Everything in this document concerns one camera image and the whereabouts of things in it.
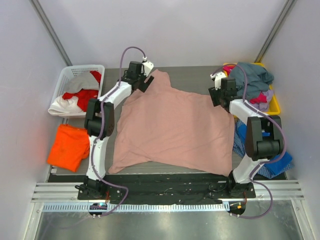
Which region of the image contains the blue folded t shirt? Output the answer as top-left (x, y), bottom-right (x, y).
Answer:
top-left (236, 124), bottom-right (293, 177)

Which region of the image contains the red cloth in basket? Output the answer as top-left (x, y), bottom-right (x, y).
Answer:
top-left (62, 70), bottom-right (102, 112)

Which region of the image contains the blue checkered shirt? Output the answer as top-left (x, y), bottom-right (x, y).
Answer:
top-left (232, 118), bottom-right (295, 179)

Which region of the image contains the grey blue t shirt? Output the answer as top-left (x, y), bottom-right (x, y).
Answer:
top-left (226, 61), bottom-right (275, 104)

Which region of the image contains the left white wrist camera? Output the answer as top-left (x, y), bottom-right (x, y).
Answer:
top-left (142, 56), bottom-right (154, 77)

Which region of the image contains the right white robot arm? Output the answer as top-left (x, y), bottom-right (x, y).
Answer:
top-left (208, 73), bottom-right (285, 198)

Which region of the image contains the pink printed t shirt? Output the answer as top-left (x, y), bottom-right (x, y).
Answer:
top-left (108, 70), bottom-right (235, 176)

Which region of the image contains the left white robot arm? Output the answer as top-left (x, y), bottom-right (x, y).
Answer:
top-left (75, 60), bottom-right (154, 200)

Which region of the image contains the lilac cloth in bin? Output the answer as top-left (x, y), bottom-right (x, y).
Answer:
top-left (255, 89), bottom-right (274, 112)

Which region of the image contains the white plastic basket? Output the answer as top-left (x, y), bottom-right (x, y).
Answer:
top-left (50, 64), bottom-right (105, 118)

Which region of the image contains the grey cloth in basket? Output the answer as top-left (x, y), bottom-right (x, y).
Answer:
top-left (64, 71), bottom-right (99, 94)

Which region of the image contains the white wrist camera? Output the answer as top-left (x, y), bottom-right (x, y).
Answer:
top-left (142, 56), bottom-right (154, 77)
top-left (210, 71), bottom-right (227, 90)

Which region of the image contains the white slotted cable duct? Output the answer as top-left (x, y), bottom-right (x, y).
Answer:
top-left (42, 202), bottom-right (230, 213)

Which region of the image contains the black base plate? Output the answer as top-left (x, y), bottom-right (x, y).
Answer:
top-left (48, 171), bottom-right (257, 205)

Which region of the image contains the magenta cloth in bin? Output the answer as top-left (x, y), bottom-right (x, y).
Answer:
top-left (223, 64), bottom-right (268, 105)

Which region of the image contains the orange folded t shirt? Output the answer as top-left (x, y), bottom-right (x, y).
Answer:
top-left (47, 124), bottom-right (90, 173)

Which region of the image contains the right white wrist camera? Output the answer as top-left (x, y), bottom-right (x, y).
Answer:
top-left (210, 71), bottom-right (227, 90)

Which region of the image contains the white cloth in basket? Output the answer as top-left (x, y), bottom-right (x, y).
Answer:
top-left (48, 95), bottom-right (85, 118)

